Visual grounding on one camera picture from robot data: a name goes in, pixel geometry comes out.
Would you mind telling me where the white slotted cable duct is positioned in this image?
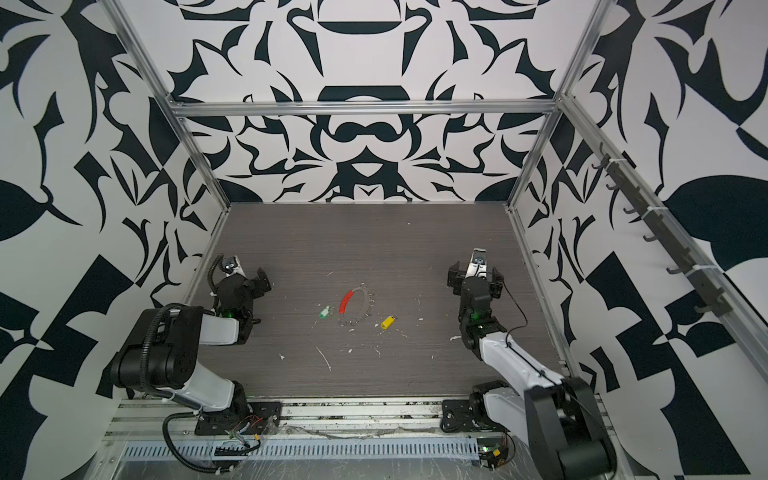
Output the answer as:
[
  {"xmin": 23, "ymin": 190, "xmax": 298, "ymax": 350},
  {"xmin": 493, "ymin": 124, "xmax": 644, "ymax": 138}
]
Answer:
[{"xmin": 117, "ymin": 437, "xmax": 481, "ymax": 462}]

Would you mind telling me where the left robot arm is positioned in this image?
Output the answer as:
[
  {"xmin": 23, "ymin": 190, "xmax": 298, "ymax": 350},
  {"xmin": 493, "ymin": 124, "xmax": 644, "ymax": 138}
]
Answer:
[{"xmin": 109, "ymin": 264, "xmax": 272, "ymax": 430}]

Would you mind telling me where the green lit circuit board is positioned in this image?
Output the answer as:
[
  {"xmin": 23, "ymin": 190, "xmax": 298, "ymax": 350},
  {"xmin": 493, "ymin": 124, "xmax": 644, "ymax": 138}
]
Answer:
[{"xmin": 478, "ymin": 434, "xmax": 517, "ymax": 470}]

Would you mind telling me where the yellow capped key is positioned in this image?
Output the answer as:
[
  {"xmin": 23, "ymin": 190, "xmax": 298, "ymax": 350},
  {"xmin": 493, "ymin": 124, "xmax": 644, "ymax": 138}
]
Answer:
[{"xmin": 380, "ymin": 315, "xmax": 396, "ymax": 330}]

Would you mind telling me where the left black corrugated cable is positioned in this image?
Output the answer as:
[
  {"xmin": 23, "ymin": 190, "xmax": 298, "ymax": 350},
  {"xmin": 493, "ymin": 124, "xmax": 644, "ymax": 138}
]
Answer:
[{"xmin": 160, "ymin": 410, "xmax": 263, "ymax": 475}]

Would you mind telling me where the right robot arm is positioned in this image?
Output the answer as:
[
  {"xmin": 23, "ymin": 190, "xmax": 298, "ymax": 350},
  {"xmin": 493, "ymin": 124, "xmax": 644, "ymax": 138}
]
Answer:
[{"xmin": 446, "ymin": 250, "xmax": 618, "ymax": 479}]

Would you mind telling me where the large wire keyring red sleeve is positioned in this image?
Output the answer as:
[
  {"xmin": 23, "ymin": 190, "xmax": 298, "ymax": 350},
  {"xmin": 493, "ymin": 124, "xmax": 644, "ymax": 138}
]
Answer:
[{"xmin": 337, "ymin": 284, "xmax": 375, "ymax": 327}]

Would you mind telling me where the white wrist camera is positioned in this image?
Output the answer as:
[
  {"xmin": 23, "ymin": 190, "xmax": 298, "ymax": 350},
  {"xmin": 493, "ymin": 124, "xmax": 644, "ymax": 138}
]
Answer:
[
  {"xmin": 219, "ymin": 255, "xmax": 246, "ymax": 277},
  {"xmin": 466, "ymin": 248, "xmax": 488, "ymax": 279}
]

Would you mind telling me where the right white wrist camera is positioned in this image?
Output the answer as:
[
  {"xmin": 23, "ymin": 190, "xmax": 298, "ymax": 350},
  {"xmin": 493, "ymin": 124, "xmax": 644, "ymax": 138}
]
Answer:
[{"xmin": 466, "ymin": 248, "xmax": 488, "ymax": 279}]

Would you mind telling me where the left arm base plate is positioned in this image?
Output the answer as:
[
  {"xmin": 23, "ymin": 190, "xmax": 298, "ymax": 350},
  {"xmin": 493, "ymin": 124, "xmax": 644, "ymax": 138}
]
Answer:
[{"xmin": 194, "ymin": 401, "xmax": 283, "ymax": 436}]

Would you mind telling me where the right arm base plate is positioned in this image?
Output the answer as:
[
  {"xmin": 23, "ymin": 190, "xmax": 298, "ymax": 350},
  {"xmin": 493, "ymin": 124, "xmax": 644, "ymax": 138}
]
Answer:
[{"xmin": 440, "ymin": 398, "xmax": 498, "ymax": 433}]

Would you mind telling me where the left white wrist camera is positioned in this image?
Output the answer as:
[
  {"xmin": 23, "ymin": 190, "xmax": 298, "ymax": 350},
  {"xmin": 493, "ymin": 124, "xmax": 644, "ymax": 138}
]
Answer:
[{"xmin": 219, "ymin": 255, "xmax": 246, "ymax": 277}]

